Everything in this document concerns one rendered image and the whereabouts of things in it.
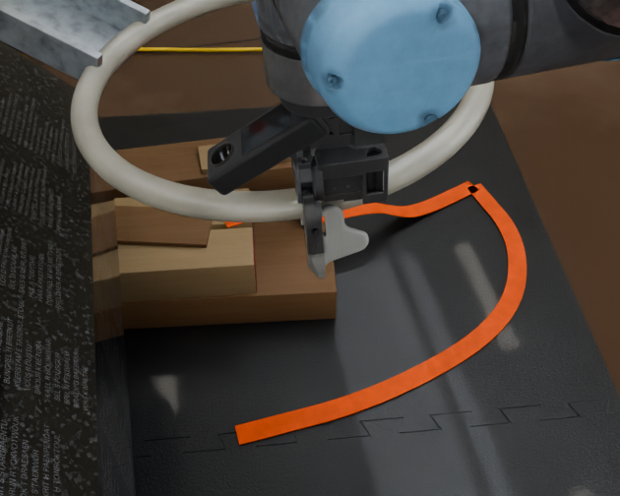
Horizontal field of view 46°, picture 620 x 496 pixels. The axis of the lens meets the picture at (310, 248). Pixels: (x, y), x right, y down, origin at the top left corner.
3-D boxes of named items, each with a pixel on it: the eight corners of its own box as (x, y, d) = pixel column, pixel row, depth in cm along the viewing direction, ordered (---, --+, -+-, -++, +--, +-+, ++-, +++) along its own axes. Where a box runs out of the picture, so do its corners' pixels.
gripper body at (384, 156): (388, 209, 67) (391, 99, 58) (293, 221, 66) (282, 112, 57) (372, 155, 72) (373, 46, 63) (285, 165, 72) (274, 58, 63)
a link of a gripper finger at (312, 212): (326, 262, 67) (319, 177, 63) (309, 264, 67) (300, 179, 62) (320, 234, 71) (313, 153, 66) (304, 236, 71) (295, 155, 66)
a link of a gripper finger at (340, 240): (373, 287, 72) (369, 207, 66) (312, 296, 71) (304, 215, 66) (367, 270, 74) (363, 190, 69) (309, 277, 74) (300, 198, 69)
